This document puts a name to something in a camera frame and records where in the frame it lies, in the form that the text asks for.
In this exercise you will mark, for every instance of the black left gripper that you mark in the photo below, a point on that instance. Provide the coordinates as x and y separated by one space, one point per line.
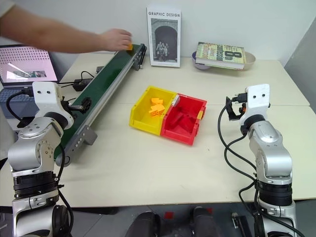
66 106

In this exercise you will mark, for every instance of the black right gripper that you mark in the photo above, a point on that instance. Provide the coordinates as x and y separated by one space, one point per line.
239 99

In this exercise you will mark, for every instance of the small orange block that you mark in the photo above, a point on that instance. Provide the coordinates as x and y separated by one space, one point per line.
129 47

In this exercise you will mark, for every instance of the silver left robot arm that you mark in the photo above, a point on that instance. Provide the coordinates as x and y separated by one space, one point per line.
32 148

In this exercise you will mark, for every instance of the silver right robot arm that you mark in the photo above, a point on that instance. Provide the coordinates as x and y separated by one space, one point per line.
269 148

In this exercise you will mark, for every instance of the person's bare forearm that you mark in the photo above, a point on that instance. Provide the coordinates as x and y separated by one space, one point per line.
49 35

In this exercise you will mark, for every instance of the green conveyor belt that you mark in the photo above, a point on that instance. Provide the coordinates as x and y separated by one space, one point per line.
106 74

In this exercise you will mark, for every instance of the person's bare hand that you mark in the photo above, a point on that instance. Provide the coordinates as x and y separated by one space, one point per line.
116 39

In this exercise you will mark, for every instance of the black power adapter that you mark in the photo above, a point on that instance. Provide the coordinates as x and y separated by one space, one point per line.
80 85

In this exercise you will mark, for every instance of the small black device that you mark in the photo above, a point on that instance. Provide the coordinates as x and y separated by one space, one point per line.
99 69

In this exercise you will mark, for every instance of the red block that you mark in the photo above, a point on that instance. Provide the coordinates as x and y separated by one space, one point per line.
176 119
188 123

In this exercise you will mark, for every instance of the cream bowl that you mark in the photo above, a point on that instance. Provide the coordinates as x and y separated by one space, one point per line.
249 60

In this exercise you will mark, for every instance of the lavender bowl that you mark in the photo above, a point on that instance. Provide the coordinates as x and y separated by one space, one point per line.
201 66

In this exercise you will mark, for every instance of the yellow plastic bin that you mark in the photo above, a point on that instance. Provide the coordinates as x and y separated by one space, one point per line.
142 118

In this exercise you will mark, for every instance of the blue-grey case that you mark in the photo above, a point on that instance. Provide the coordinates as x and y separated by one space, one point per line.
24 105

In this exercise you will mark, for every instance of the red plastic bin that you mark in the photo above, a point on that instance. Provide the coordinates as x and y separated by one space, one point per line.
172 135

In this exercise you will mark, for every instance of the laptop with pink screen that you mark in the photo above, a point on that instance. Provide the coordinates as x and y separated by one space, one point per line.
24 61

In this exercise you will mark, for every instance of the black floor device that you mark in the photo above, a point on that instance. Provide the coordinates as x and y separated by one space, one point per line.
240 223

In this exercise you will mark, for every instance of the Graphic Design book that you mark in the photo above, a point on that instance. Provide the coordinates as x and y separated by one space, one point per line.
164 24

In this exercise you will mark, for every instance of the dark rounded shape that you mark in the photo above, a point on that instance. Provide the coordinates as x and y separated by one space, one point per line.
146 225
205 222

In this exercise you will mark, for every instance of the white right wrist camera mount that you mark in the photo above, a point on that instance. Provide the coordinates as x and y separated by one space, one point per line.
258 98

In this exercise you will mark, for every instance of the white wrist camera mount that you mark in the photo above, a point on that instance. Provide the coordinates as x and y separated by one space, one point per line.
45 98
258 98

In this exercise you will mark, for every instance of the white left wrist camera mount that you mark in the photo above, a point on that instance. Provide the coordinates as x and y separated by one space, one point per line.
45 98

